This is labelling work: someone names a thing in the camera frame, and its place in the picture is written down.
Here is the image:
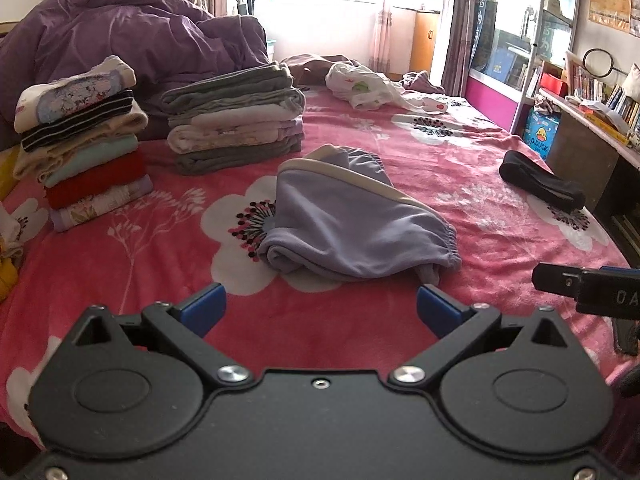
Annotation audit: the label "white cloth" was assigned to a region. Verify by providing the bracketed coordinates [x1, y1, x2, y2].
[0, 200, 26, 256]

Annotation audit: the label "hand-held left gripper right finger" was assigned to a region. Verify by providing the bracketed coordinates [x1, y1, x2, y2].
[389, 284, 576, 390]

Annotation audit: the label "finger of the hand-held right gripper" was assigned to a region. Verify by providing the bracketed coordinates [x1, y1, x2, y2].
[532, 262, 587, 295]

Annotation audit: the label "purple quilt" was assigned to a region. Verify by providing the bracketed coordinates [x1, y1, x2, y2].
[0, 0, 271, 151]

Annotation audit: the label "black cloth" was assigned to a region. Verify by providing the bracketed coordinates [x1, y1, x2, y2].
[499, 150, 587, 212]

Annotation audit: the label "red box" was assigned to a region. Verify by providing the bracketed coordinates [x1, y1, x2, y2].
[540, 72, 567, 97]

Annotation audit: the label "mauve garment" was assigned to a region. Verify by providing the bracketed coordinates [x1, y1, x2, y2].
[399, 71, 447, 95]

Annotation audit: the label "glass display cabinet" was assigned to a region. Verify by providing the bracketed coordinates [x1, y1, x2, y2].
[467, 0, 583, 136]

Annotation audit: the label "sheer pink curtain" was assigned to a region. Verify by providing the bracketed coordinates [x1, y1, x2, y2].
[370, 0, 397, 68]

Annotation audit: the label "white printed garment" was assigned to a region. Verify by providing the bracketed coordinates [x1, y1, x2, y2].
[325, 62, 451, 113]

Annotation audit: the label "dark floral curtain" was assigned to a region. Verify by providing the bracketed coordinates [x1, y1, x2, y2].
[440, 0, 481, 96]

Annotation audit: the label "colourful folded clothes stack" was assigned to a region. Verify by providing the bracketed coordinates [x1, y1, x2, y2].
[12, 55, 153, 233]

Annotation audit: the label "grey folded clothes stack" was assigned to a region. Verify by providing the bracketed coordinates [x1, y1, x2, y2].
[160, 61, 307, 177]

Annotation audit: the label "blue cardboard box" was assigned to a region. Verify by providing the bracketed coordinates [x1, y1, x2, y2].
[522, 105, 562, 161]

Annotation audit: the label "yellow cloth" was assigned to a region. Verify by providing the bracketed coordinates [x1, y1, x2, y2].
[0, 240, 21, 303]

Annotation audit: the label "lavender pants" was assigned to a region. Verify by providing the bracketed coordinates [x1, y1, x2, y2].
[257, 144, 463, 286]

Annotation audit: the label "badminton racket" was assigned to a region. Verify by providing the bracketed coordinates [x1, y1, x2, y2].
[582, 47, 632, 78]

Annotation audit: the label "row of books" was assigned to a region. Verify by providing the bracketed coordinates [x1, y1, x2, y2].
[565, 52, 640, 141]

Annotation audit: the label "wooden desk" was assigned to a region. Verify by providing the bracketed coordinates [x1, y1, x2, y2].
[537, 87, 640, 261]

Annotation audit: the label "wooden cabinet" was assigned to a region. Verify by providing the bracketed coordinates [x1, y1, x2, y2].
[414, 9, 442, 75]

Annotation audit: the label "pink floral bed sheet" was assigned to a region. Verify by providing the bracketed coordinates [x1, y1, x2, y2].
[0, 72, 631, 441]

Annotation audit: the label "brown cloth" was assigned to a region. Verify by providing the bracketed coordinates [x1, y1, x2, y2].
[280, 54, 371, 86]

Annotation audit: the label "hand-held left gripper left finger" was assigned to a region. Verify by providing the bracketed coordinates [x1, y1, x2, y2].
[70, 282, 253, 389]

